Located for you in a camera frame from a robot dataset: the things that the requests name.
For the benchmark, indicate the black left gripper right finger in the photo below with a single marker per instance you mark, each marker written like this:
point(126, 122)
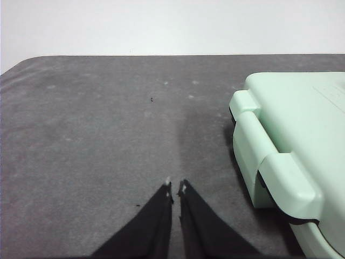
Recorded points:
point(205, 232)

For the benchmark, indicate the mint green hinged griddle cover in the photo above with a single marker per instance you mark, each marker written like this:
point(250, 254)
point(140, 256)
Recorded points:
point(296, 113)

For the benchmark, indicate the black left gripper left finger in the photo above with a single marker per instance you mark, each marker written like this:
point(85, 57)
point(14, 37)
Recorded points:
point(151, 232)

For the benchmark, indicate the mint green breakfast maker base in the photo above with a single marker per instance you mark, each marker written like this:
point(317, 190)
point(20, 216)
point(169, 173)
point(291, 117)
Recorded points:
point(248, 151)

